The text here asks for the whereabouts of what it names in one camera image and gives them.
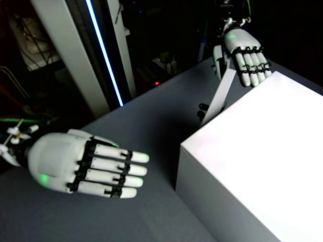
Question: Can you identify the white metal cabinet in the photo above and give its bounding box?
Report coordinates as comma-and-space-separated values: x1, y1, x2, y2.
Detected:
175, 70, 323, 242

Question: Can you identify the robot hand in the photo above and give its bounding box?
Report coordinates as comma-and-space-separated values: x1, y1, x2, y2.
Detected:
27, 129, 150, 200
212, 28, 273, 88

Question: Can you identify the white upright column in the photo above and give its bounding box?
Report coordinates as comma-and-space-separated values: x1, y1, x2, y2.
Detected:
30, 0, 137, 118

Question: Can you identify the blue-white light strip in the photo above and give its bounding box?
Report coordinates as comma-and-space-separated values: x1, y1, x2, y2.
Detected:
85, 0, 125, 107

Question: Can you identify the grey table cloth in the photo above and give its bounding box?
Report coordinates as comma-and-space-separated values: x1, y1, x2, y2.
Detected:
0, 56, 323, 242

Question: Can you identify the white box with cables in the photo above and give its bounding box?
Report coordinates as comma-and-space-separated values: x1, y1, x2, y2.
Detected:
8, 9, 62, 72

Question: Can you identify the green cable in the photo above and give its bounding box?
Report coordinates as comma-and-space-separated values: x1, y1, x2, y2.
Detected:
0, 115, 52, 126

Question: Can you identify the white cabinet door with keys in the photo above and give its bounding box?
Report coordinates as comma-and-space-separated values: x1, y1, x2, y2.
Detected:
201, 67, 237, 127

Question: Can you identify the white power adapter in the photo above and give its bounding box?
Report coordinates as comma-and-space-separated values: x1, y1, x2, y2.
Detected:
151, 51, 178, 75

